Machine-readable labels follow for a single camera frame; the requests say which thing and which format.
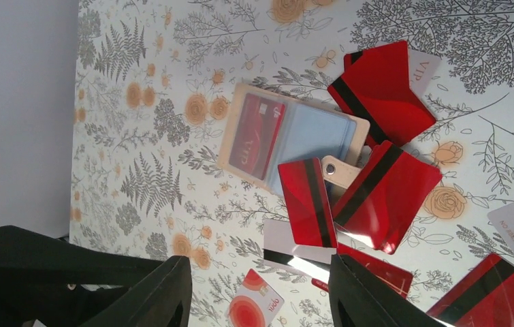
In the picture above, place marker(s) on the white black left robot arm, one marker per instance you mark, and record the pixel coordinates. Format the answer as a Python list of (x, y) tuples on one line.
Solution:
[(58, 283)]

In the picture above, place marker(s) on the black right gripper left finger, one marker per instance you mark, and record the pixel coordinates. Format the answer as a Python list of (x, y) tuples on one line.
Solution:
[(162, 298)]

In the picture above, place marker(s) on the red magnetic stripe card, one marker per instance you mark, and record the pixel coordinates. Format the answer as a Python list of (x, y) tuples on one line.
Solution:
[(307, 203)]

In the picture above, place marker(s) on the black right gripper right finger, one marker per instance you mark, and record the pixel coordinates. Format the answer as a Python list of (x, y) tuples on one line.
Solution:
[(359, 298)]

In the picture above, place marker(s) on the beige leather card holder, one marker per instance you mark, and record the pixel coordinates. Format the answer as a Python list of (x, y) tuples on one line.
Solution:
[(308, 130)]

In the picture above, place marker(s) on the red VIP card centre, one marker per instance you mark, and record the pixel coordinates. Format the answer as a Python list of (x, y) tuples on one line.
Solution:
[(397, 278)]

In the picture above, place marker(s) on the floral patterned table mat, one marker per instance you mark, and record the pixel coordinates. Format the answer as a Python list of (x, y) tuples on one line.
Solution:
[(155, 82)]

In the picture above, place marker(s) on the white card red circle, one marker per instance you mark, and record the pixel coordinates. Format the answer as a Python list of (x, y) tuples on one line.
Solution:
[(256, 302)]

